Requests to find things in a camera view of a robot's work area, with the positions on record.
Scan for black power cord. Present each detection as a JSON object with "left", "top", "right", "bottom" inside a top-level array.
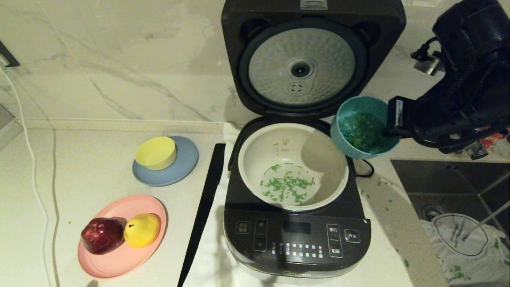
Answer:
[{"left": 353, "top": 159, "right": 375, "bottom": 178}]

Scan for chrome faucet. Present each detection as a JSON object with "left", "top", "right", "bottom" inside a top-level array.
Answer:
[{"left": 464, "top": 142, "right": 485, "bottom": 160}]

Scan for pink plate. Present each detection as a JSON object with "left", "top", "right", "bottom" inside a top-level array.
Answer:
[{"left": 78, "top": 194, "right": 168, "bottom": 279}]

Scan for black rice cooker body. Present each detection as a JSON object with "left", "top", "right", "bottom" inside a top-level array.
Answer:
[{"left": 222, "top": 116, "right": 372, "bottom": 285}]

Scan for white plastic bag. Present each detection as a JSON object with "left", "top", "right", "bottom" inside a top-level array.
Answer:
[{"left": 420, "top": 218, "right": 510, "bottom": 285}]

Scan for black flat mat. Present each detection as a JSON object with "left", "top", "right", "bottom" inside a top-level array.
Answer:
[{"left": 177, "top": 143, "right": 226, "bottom": 287}]

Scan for yellow bowl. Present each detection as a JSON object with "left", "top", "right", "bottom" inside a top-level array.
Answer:
[{"left": 134, "top": 136, "right": 177, "bottom": 171}]

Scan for white inner pot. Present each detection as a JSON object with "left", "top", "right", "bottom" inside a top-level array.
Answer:
[{"left": 237, "top": 122, "right": 349, "bottom": 211}]

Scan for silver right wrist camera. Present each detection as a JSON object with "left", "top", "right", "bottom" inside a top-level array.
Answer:
[{"left": 412, "top": 55, "right": 443, "bottom": 76}]

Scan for steel sink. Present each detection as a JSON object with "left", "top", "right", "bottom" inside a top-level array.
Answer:
[{"left": 390, "top": 159, "right": 510, "bottom": 287}]

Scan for blue plate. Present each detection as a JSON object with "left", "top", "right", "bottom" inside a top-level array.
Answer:
[{"left": 132, "top": 136, "right": 199, "bottom": 187}]

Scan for teal bowl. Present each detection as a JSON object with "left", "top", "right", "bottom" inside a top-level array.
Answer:
[{"left": 330, "top": 96, "right": 401, "bottom": 160}]

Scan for yellow pear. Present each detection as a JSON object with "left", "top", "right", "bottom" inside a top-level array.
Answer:
[{"left": 124, "top": 213, "right": 161, "bottom": 248}]

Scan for dark red apple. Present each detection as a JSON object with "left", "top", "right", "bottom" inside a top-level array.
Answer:
[{"left": 81, "top": 217, "right": 124, "bottom": 255}]

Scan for chopped green bits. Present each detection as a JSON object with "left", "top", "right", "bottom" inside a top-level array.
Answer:
[{"left": 260, "top": 112, "right": 390, "bottom": 206}]

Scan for black rice cooker lid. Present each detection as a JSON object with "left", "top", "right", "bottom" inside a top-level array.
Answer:
[{"left": 220, "top": 0, "right": 407, "bottom": 119}]

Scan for white cable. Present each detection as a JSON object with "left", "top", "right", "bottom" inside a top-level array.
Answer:
[{"left": 0, "top": 68, "right": 52, "bottom": 287}]

